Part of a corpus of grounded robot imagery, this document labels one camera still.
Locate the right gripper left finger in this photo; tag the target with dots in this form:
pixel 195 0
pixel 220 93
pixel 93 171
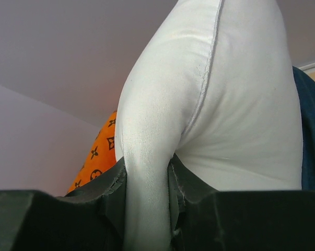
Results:
pixel 89 218

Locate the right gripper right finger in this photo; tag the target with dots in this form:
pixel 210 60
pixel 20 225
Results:
pixel 203 218

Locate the white pillow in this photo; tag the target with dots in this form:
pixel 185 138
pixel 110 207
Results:
pixel 215 87

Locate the blue pillowcase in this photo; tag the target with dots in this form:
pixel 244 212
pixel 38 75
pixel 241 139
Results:
pixel 306 91

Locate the orange patterned blanket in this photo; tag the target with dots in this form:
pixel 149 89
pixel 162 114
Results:
pixel 101 156

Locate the aluminium back frame rail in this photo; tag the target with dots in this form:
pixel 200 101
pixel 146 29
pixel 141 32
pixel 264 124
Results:
pixel 308 68

